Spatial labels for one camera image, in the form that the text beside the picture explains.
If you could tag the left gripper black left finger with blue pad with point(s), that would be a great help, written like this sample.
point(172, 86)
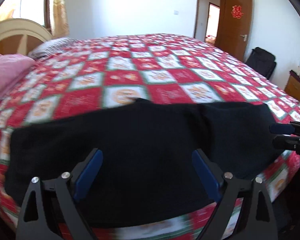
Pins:
point(69, 187)

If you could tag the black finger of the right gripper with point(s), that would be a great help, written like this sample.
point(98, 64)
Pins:
point(281, 129)

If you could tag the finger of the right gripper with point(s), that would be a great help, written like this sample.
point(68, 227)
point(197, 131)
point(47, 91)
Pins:
point(284, 142)

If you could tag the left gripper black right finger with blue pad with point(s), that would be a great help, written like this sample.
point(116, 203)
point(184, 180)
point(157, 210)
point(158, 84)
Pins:
point(256, 218)

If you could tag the black pants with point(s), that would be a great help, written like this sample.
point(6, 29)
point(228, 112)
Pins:
point(147, 173)

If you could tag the wooden bedside cabinet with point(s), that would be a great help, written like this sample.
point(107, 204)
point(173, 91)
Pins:
point(292, 87)

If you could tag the black suitcase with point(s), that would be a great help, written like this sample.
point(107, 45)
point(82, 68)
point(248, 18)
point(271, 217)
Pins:
point(262, 62)

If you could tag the brown wooden door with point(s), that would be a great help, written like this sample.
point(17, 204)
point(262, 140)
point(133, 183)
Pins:
point(229, 29)

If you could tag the red double happiness decal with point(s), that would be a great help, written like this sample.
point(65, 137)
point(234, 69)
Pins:
point(237, 11)

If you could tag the pink folded quilt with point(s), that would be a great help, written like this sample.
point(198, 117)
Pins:
point(11, 66)

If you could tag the striped grey pillow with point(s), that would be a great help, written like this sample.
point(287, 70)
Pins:
point(50, 47)

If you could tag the beige lace curtain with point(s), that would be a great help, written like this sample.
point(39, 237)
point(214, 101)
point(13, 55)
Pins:
point(58, 18)

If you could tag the wooden cream headboard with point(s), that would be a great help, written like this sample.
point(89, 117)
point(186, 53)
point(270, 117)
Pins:
point(21, 36)

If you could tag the window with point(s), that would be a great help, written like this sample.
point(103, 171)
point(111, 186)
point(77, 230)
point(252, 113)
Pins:
point(35, 10)

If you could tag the silver door handle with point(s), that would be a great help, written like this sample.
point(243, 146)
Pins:
point(244, 37)

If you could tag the brown door frame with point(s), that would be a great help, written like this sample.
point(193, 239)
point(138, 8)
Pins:
point(202, 18)

